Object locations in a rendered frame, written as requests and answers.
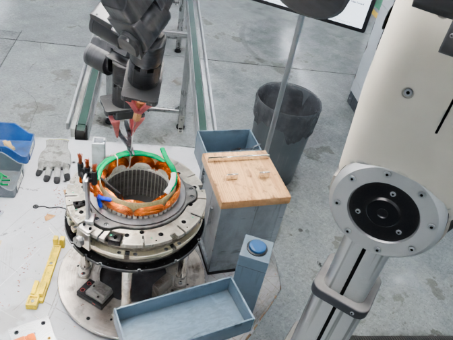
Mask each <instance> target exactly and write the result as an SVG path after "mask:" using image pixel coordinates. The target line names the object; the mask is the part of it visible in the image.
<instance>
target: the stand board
mask: <svg viewBox="0 0 453 340"><path fill-rule="evenodd" d="M257 154H268V153H267V152H266V151H265V150H257V151H243V152H215V153H203V154H202V162H203V165H204V168H205V170H206V173H207V175H208V178H209V180H210V183H211V186H212V189H213V191H214V194H215V196H216V199H217V201H218V204H219V207H220V209H228V208H243V207H250V206H265V205H273V204H288V203H290V201H291V195H290V194H289V191H288V190H287V188H286V186H285V184H284V183H283V181H282V179H281V177H280V176H279V174H278V172H277V170H276V168H275V166H274V165H273V163H272V161H271V159H270V157H269V159H258V160H245V161H240V160H238V161H221V162H208V157H229V156H243V155H257ZM264 171H269V172H270V175H269V177H268V178H258V175H259V172H264ZM232 173H238V178H237V180H228V181H227V180H226V178H227V174H232Z"/></svg>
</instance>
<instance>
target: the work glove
mask: <svg viewBox="0 0 453 340"><path fill-rule="evenodd" d="M68 142H69V140H66V139H49V140H46V143H47V146H46V148H45V149H44V150H43V151H42V152H41V154H40V156H39V158H38V169H37V170H36V176H37V177H39V176H40V175H41V174H42V171H43V170H44V171H45V173H44V177H43V181H44V182H48V181H49V180H50V177H51V173H52V171H54V178H53V182H54V183H55V184H59V183H60V179H61V170H63V175H64V179H65V181H69V180H70V179H71V177H70V172H69V169H70V167H71V153H70V151H69V150H68Z"/></svg>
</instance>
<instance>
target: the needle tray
mask: <svg viewBox="0 0 453 340"><path fill-rule="evenodd" d="M254 320H255V318H254V316H253V314H252V313H251V310H250V309H249V307H248V305H247V303H246V301H245V300H244V298H243V296H242V294H241V292H240V291H239V288H238V287H237V285H236V283H235V281H234V279H233V278H232V276H230V277H226V278H223V279H219V280H215V281H211V282H208V283H204V284H201V285H196V286H194V287H189V288H187V289H182V290H179V291H175V292H172V293H168V294H164V295H160V296H157V297H153V298H150V299H147V300H143V301H140V302H136V303H132V304H128V305H125V306H121V307H118V308H114V324H115V328H116V331H117V335H118V338H119V340H226V339H230V338H232V337H236V336H238V335H241V334H243V333H247V332H250V331H251V328H252V326H253V322H254Z"/></svg>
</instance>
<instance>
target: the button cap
mask: <svg viewBox="0 0 453 340"><path fill-rule="evenodd" d="M249 249H250V250H251V251H252V252H253V253H255V254H263V253H264V252H265V251H266V245H265V243H264V242H263V241H261V240H259V239H254V240H252V241H250V243H249Z"/></svg>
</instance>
